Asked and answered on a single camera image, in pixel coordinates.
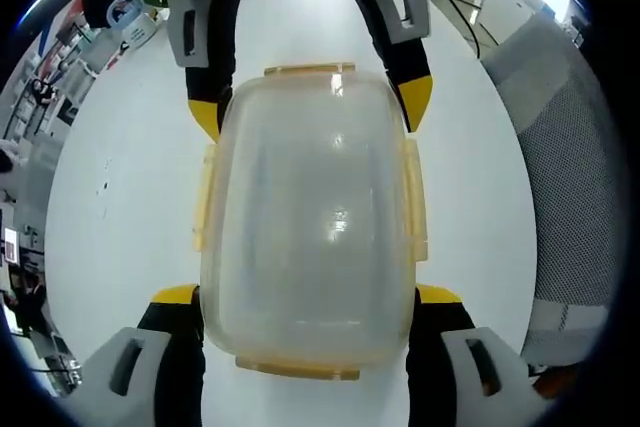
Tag red blue wall banner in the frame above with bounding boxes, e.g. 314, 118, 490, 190
29, 0, 86, 78

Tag white blue watering can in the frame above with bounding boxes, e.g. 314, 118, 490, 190
106, 0, 160, 52

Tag clear plastic box yellow buckles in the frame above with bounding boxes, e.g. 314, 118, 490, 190
192, 61, 431, 382

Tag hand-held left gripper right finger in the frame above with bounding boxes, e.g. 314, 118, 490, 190
407, 282, 549, 427

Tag white storage shelves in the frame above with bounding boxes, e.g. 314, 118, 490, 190
0, 21, 126, 158

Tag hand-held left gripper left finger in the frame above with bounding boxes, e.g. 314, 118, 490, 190
82, 283, 209, 427

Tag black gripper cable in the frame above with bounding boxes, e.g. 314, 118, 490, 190
407, 0, 482, 59

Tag lit background monitor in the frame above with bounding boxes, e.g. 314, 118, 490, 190
0, 226, 21, 264

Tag grey mesh office chair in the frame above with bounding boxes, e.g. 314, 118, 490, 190
478, 11, 624, 381

